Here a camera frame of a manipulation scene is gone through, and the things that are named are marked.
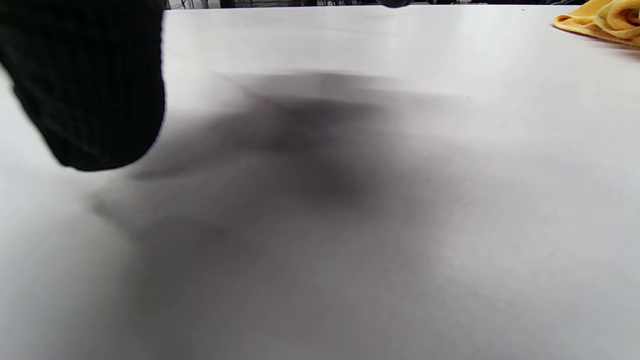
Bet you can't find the person's right hand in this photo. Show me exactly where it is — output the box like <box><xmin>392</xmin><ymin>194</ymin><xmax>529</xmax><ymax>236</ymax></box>
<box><xmin>0</xmin><ymin>0</ymin><xmax>413</xmax><ymax>172</ymax></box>

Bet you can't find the orange square towel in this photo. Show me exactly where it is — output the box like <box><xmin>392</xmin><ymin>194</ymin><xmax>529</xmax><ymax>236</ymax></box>
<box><xmin>553</xmin><ymin>0</ymin><xmax>640</xmax><ymax>49</ymax></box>

